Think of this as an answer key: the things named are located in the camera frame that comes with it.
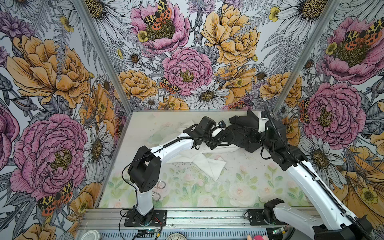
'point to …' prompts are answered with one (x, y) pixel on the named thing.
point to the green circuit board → (280, 230)
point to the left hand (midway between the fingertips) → (212, 138)
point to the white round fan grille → (176, 236)
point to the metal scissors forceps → (156, 196)
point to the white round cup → (91, 235)
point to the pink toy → (258, 237)
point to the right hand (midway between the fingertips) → (252, 132)
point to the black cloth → (246, 131)
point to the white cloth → (210, 158)
